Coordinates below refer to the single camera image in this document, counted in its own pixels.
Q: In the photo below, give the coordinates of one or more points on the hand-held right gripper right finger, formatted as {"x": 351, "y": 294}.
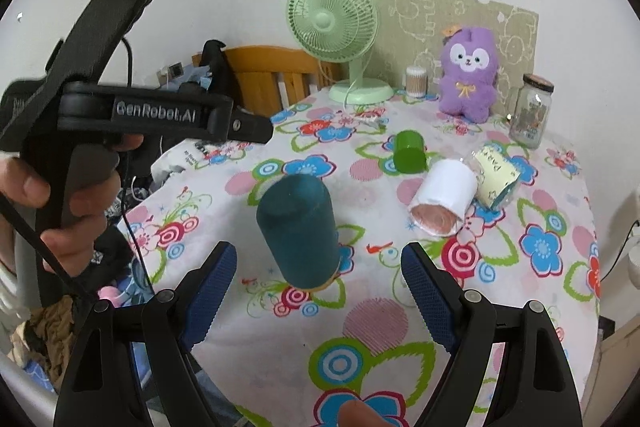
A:
{"x": 425, "y": 287}

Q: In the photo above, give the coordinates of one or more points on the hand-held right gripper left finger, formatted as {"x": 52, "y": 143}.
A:
{"x": 220, "y": 279}

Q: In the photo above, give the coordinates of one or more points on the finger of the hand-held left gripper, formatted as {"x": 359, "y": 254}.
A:
{"x": 220, "y": 72}
{"x": 165, "y": 114}

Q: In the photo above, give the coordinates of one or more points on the teal felt cup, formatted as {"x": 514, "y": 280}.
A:
{"x": 300, "y": 232}

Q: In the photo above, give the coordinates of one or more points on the white paper cup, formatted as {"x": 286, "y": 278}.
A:
{"x": 447, "y": 189}

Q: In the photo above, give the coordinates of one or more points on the clear cup with yellow label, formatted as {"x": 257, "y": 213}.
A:
{"x": 495, "y": 174}

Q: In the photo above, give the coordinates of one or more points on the green plastic cup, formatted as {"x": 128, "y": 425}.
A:
{"x": 407, "y": 152}

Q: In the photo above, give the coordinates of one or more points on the person's left hand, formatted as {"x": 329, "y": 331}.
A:
{"x": 90, "y": 207}

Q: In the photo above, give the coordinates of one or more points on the person's right hand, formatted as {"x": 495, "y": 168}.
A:
{"x": 367, "y": 414}

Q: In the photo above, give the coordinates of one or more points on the wooden chair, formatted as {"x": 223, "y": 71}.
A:
{"x": 260, "y": 77}

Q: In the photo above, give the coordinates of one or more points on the floral tablecloth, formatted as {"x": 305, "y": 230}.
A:
{"x": 380, "y": 217}

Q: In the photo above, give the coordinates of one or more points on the pink small object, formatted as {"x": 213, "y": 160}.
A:
{"x": 109, "y": 296}

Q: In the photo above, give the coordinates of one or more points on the green desk fan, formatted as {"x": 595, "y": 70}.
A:
{"x": 330, "y": 22}

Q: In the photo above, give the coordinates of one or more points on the brown cloth pile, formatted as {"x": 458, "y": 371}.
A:
{"x": 45, "y": 332}

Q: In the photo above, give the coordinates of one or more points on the cotton swab container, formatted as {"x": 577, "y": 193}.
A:
{"x": 416, "y": 82}

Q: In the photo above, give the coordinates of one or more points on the glass jar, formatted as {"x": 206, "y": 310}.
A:
{"x": 530, "y": 117}

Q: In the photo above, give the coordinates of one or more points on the purple plush toy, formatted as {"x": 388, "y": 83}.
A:
{"x": 467, "y": 87}

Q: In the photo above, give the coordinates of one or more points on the white appliance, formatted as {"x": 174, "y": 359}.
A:
{"x": 634, "y": 257}

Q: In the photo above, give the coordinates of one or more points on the wall outlet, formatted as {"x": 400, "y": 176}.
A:
{"x": 172, "y": 71}

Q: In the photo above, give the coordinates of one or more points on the beige patterned wall sheet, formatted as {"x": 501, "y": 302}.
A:
{"x": 420, "y": 22}

